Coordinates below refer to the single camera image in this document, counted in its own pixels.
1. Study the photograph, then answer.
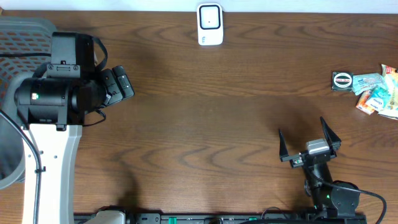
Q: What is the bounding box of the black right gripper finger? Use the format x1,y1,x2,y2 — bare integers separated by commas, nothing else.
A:
320,116,341,149
278,129,289,162

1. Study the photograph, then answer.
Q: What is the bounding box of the orange candy box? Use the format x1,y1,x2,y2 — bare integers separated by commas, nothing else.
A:
356,90,375,115

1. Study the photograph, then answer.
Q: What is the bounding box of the teal gum box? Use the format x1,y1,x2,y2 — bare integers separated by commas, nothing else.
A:
366,86,391,111

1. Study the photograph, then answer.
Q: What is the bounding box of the dark green soap packet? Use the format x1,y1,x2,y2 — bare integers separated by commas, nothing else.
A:
331,72,353,91

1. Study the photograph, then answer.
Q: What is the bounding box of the mint green wipes pack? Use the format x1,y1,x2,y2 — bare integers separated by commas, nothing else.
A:
352,73,387,95

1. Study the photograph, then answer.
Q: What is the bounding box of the cream snack bag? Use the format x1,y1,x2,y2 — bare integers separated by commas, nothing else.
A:
378,64,397,120

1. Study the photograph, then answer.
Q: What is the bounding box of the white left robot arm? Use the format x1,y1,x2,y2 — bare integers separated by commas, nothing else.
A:
14,32,134,223

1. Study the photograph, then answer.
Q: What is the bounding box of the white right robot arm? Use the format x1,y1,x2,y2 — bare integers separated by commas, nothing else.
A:
279,118,360,219

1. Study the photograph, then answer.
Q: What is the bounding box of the grey plastic mesh basket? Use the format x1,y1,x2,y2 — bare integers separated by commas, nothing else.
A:
1,16,57,189

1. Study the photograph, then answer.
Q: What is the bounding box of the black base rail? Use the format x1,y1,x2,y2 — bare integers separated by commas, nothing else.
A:
74,212,368,224

